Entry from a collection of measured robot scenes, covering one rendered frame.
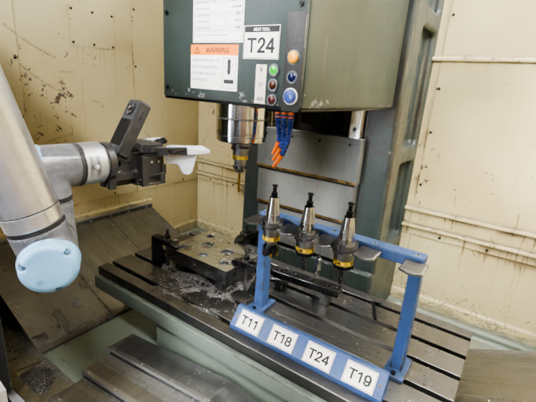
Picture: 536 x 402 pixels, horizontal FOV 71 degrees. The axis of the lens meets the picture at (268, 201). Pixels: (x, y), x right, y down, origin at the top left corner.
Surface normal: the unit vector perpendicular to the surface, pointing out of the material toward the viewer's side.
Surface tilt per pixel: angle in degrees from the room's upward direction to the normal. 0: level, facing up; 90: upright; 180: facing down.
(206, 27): 90
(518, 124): 90
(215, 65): 90
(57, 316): 24
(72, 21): 90
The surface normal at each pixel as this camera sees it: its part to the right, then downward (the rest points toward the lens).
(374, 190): -0.57, 0.21
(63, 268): 0.47, 0.29
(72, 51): 0.82, 0.22
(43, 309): 0.40, -0.78
